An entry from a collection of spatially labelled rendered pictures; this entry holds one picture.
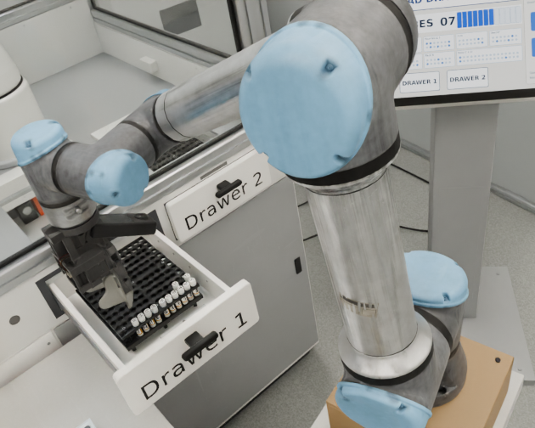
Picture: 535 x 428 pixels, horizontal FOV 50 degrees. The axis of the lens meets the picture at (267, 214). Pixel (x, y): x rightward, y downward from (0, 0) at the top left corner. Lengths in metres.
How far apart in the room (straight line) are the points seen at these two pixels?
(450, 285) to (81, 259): 0.55
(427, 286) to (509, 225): 1.79
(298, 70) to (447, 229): 1.43
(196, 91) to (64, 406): 0.72
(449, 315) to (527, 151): 1.77
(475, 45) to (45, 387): 1.22
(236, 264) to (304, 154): 1.08
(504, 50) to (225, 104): 0.91
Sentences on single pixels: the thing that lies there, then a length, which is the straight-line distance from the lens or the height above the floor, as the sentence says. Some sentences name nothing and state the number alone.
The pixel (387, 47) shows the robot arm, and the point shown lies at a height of 1.47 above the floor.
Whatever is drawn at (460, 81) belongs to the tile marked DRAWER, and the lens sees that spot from 1.48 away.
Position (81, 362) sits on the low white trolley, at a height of 0.76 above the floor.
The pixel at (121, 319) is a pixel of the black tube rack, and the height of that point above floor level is 0.87.
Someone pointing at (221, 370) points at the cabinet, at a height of 0.30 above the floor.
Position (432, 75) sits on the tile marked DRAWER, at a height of 1.02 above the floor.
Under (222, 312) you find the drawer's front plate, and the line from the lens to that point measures 1.07.
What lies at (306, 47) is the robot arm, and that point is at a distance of 0.47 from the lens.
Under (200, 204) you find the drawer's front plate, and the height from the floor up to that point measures 0.89.
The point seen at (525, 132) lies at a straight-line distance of 2.51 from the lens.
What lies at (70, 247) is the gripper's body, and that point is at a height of 1.14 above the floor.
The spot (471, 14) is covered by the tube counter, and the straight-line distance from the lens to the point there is 1.52.
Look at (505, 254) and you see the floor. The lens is 2.46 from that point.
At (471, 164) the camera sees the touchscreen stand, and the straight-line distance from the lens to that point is 1.71.
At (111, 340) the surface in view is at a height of 0.84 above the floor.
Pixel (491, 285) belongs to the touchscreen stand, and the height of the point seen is 0.04.
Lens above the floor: 1.69
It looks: 39 degrees down
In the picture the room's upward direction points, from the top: 12 degrees counter-clockwise
